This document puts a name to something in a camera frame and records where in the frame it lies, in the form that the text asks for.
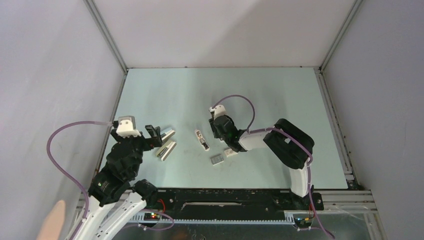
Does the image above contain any white staple box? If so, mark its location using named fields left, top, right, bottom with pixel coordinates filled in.
left=224, top=148, right=238, bottom=158

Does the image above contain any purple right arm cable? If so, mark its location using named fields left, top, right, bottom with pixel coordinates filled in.
left=211, top=94, right=335, bottom=240

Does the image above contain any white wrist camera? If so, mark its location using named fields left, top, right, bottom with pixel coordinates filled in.
left=209, top=104, right=227, bottom=120
left=116, top=115, right=142, bottom=138

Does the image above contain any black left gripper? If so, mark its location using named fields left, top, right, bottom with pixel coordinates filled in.
left=112, top=123, right=163, bottom=177

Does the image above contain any white slotted cable duct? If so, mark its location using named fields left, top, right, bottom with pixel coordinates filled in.
left=128, top=212, right=295, bottom=225

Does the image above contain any white small stapler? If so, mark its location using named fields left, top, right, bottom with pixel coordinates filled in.
left=194, top=129, right=210, bottom=152

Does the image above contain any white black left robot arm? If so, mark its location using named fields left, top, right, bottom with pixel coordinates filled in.
left=66, top=122, right=163, bottom=240

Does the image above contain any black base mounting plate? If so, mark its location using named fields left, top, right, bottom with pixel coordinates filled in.
left=147, top=188, right=324, bottom=222

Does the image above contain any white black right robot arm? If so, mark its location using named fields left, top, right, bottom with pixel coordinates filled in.
left=208, top=114, right=315, bottom=209

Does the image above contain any grey staple strip block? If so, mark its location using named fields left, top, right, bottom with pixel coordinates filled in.
left=210, top=154, right=224, bottom=166

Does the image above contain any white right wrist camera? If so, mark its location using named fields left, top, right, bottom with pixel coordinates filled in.
left=209, top=104, right=227, bottom=120

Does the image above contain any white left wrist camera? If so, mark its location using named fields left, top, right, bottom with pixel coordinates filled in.
left=116, top=115, right=142, bottom=138

